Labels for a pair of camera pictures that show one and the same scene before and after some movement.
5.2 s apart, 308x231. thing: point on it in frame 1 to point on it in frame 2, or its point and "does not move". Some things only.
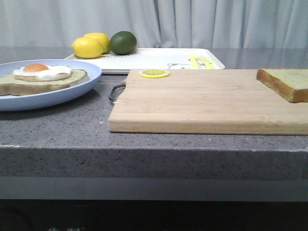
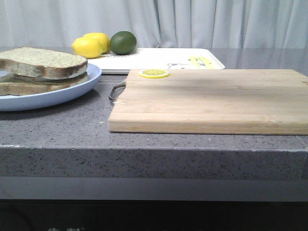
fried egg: (40, 72) to (16, 78)
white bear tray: (158, 58) does not move
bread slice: (290, 83) to (42, 63)
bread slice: (9, 85) does not move
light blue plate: (19, 102) does not move
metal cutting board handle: (116, 91) does not move
